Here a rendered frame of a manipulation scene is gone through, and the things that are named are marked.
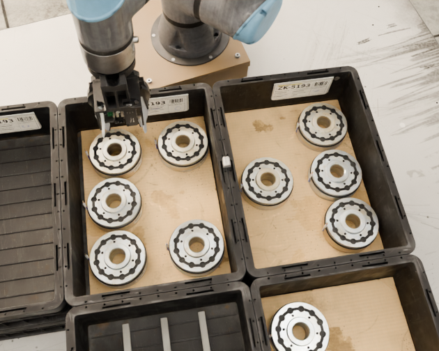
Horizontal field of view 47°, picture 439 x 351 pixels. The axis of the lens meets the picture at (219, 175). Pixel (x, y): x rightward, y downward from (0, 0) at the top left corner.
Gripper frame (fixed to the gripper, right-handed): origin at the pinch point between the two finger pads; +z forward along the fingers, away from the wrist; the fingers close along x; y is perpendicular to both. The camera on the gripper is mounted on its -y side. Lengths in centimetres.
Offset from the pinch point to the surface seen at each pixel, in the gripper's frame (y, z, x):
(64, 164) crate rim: 5.2, 4.1, -11.7
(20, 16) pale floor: -124, 94, -44
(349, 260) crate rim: 31.1, 3.5, 34.6
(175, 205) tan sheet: 12.2, 13.8, 7.5
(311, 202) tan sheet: 15.9, 13.0, 34.2
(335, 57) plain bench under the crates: -28, 24, 55
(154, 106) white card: -7.3, 7.2, 6.0
